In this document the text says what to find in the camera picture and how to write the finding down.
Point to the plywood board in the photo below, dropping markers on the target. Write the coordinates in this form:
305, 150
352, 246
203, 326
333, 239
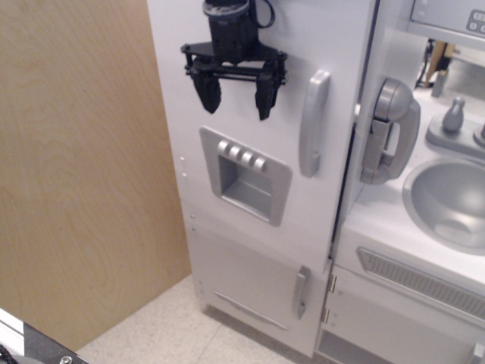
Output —
91, 224

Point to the white lower freezer door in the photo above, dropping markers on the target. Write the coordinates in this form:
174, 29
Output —
235, 272

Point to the grey freezer door handle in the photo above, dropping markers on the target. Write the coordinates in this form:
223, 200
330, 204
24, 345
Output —
298, 302

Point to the white fridge door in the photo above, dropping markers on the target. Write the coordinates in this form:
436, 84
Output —
316, 35

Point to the grey toy faucet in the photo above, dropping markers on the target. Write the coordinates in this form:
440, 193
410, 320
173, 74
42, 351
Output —
453, 131

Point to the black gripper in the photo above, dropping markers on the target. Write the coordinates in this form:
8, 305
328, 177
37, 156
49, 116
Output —
235, 53

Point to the grey toy telephone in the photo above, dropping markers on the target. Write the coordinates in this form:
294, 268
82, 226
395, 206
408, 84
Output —
393, 134

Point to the white oven door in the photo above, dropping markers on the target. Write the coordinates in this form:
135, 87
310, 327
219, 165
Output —
369, 322

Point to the grey vent panel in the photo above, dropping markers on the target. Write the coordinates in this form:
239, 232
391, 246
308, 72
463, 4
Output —
449, 294

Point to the white toy kitchen cabinet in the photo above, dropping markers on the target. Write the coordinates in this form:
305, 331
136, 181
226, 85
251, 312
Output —
374, 216

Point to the grey fridge door handle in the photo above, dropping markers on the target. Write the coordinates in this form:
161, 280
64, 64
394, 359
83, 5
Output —
315, 98

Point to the grey toy sink basin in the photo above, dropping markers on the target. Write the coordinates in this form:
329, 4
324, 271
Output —
445, 199

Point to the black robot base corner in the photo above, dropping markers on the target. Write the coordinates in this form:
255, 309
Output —
31, 346

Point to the grey toy microwave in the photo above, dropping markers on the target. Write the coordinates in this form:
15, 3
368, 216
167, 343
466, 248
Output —
454, 20

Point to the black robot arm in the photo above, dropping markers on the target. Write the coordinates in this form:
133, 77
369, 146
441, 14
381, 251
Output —
235, 7

